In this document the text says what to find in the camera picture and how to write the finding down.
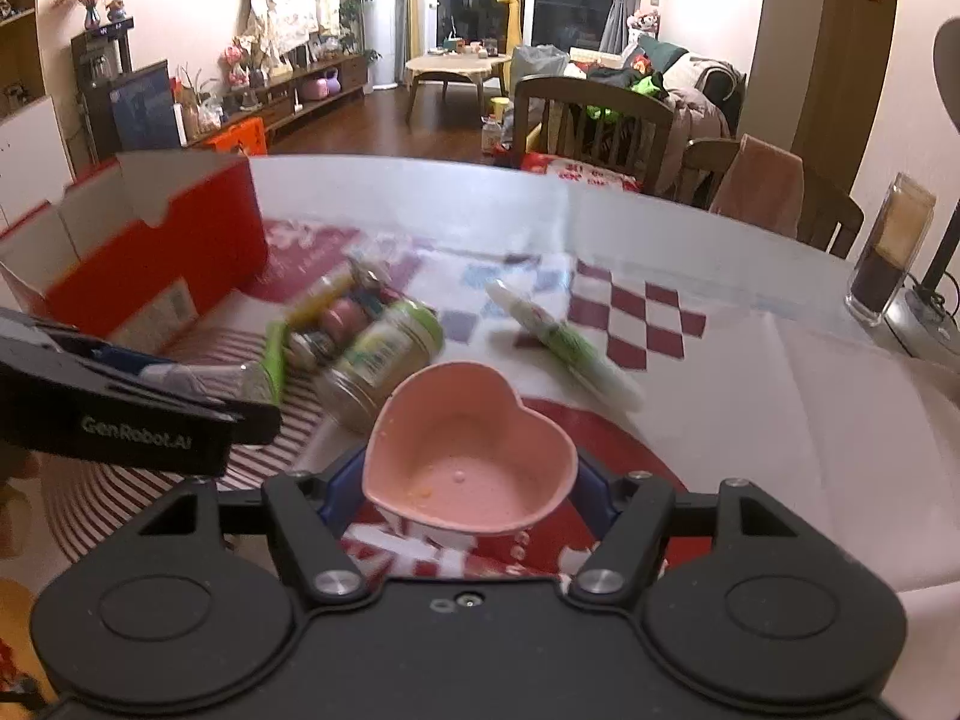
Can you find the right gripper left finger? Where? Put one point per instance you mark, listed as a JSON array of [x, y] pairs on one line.
[[307, 514]]

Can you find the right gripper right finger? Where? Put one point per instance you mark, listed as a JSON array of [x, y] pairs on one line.
[[628, 516]]

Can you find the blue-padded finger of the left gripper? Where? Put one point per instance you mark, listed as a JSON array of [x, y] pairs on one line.
[[195, 374]]

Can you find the green-lid spice jar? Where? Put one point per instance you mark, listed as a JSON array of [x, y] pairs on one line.
[[355, 388]]

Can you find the pink heart-shaped bowl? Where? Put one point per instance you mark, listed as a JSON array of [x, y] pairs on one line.
[[456, 449]]

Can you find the white green glue tube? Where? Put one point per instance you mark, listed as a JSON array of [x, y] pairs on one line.
[[582, 359]]

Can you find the yellow correction tape dispenser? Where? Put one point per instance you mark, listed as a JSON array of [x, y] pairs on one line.
[[306, 310]]

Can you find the pink figurine toy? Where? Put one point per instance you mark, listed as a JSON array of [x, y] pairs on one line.
[[346, 317]]

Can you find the red white cardboard box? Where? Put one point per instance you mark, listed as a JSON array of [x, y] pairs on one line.
[[139, 251]]

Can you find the orange gift box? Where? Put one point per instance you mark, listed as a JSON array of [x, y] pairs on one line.
[[246, 137]]

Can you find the wooden TV console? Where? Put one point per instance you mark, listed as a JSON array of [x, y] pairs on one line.
[[280, 103]]

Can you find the dark blue appliance cabinet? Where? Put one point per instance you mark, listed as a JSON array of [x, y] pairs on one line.
[[142, 108]]

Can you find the red patterned seat cushion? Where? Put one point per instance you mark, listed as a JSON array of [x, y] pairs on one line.
[[577, 172]]

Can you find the round wooden coffee table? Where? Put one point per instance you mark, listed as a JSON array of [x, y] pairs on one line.
[[469, 68]]

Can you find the pink cloth on chair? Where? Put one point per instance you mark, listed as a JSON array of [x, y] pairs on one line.
[[763, 187]]

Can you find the wooden chair with pink cloth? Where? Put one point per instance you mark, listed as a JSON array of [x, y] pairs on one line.
[[830, 220]]

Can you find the wooden chair with cushion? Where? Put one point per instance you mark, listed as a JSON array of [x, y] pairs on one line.
[[591, 124]]

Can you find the glass jar with dark contents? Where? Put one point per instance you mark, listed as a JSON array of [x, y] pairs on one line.
[[890, 249]]

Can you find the sofa with clothes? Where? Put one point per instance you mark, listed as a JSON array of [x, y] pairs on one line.
[[706, 96]]

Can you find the yellow giraffe toy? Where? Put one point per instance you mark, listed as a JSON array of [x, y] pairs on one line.
[[514, 36]]

